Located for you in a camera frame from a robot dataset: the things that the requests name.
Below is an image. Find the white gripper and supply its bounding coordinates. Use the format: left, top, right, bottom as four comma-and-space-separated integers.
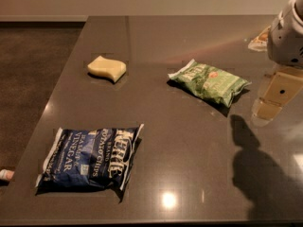
248, 0, 303, 127

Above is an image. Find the blue vinegar chip bag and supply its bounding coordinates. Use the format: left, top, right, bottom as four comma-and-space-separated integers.
36, 125, 143, 190

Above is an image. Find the green jalapeno chip bag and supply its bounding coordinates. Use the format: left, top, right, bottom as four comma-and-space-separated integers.
169, 59, 250, 108

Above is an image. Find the yellow sponge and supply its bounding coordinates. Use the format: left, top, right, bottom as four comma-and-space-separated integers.
87, 56, 127, 83

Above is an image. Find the white object at floor edge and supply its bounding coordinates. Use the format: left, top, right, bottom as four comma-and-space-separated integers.
0, 169, 14, 182

